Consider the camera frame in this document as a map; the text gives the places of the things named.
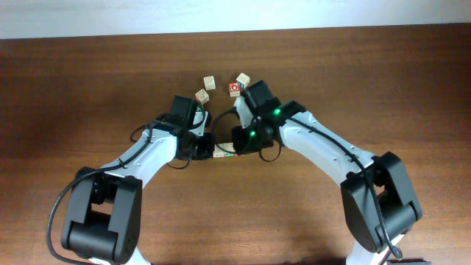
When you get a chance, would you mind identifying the wooden block blue side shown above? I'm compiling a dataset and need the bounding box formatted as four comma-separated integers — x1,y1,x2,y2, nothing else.
236,73,250,89

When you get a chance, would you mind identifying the red faced wooden block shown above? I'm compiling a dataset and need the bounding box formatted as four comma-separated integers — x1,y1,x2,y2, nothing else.
228,82,241,97

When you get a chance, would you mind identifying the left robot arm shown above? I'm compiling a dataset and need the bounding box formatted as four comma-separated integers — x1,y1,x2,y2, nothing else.
59,96,212,264

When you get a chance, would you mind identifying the plain wooden block top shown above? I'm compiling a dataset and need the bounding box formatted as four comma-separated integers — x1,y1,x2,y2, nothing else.
203,76,216,91

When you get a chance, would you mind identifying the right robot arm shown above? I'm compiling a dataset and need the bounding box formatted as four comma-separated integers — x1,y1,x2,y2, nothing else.
232,81,422,264

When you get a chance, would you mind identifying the wooden block red drawing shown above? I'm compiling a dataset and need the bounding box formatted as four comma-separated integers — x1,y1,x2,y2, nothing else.
195,89,210,105

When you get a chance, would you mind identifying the wooden block blue corner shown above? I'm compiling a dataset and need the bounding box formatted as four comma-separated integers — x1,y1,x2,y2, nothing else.
213,144,225,158

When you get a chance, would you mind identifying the wooden block green front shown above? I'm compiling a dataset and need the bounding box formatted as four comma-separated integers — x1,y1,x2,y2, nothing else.
222,143,236,157

